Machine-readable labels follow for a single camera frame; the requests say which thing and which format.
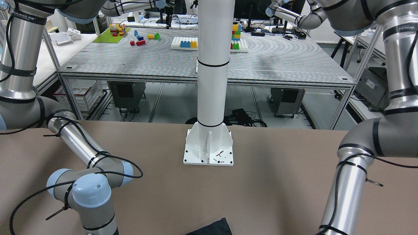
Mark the black graphic t-shirt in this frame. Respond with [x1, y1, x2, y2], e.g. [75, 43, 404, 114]
[186, 217, 232, 235]

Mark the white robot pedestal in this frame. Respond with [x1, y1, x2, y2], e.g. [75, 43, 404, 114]
[183, 0, 235, 166]

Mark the white plastic crate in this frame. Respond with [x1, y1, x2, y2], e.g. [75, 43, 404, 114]
[53, 79, 103, 112]

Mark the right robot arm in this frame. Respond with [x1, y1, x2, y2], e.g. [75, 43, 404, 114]
[1, 0, 134, 235]

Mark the striped metal table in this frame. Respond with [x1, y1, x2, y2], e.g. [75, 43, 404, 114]
[60, 28, 355, 89]

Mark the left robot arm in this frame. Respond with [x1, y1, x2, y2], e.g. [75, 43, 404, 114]
[318, 0, 417, 235]

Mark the green lego baseplate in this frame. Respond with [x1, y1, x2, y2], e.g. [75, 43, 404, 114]
[93, 27, 131, 43]

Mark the white block tray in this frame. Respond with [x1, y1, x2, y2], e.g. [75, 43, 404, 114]
[170, 36, 249, 53]

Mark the grey computer case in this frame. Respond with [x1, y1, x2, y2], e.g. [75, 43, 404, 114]
[107, 81, 145, 113]
[269, 87, 305, 118]

